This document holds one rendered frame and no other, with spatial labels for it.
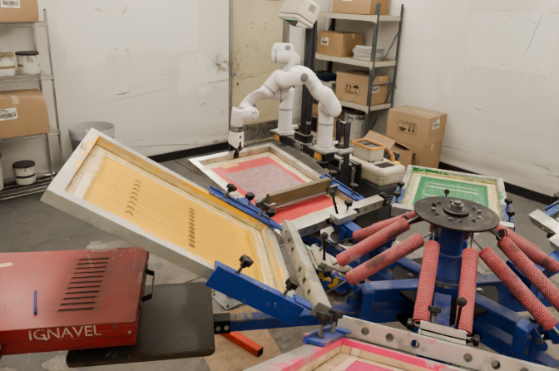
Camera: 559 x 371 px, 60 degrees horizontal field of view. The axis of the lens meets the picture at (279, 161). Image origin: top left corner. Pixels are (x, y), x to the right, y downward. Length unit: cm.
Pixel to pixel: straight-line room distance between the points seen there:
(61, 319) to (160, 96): 465
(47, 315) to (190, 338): 45
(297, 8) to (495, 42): 345
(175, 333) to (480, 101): 496
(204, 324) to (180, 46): 468
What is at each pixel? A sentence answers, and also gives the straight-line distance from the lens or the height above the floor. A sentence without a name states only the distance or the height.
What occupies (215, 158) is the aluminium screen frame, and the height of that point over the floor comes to 115.
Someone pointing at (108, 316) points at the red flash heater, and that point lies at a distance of 161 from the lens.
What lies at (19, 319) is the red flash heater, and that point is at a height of 110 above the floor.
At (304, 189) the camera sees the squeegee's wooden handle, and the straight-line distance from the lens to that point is 245.
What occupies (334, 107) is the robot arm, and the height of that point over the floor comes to 142.
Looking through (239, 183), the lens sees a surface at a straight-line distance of 260.
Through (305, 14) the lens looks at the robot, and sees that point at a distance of 296.
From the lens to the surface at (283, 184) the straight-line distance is 265.
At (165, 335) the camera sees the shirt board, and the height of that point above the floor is 95.
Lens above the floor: 203
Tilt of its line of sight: 19 degrees down
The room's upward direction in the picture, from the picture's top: 2 degrees clockwise
